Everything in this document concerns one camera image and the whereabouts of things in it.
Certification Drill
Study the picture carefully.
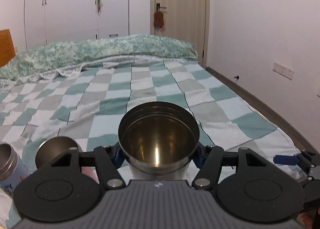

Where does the white wall socket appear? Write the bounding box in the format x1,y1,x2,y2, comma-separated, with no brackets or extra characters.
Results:
272,62,294,80

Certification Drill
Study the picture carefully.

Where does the white built-in wardrobe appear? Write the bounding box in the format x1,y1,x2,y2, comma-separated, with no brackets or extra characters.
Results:
24,0,130,49

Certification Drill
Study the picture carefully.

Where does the blue printed steel cup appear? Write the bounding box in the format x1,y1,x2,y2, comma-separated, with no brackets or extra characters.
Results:
0,144,30,196

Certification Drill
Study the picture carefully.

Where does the green floral quilt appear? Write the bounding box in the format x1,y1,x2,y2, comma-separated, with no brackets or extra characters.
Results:
1,34,198,88

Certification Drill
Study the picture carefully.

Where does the silver steel cup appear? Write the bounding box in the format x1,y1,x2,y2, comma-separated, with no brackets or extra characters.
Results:
118,101,200,180

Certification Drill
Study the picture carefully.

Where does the wooden headboard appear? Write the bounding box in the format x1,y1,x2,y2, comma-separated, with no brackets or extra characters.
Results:
0,29,16,67

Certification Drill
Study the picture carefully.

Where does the black door handle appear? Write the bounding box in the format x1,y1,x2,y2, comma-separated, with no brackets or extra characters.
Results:
156,3,167,12

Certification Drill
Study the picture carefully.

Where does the beige wooden door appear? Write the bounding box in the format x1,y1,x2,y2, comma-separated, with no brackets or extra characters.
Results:
150,0,210,66

